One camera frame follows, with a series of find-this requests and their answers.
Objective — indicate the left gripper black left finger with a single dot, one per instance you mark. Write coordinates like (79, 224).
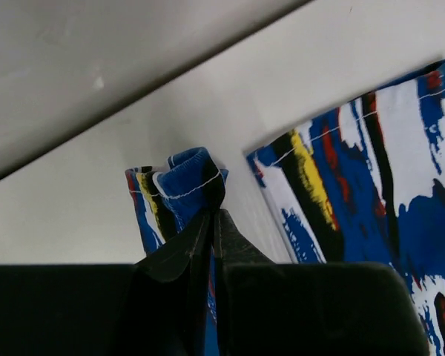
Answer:
(154, 307)

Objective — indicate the blue white red patterned trousers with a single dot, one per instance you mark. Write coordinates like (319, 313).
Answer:
(366, 182)

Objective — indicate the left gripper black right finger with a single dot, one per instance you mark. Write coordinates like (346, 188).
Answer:
(267, 308)

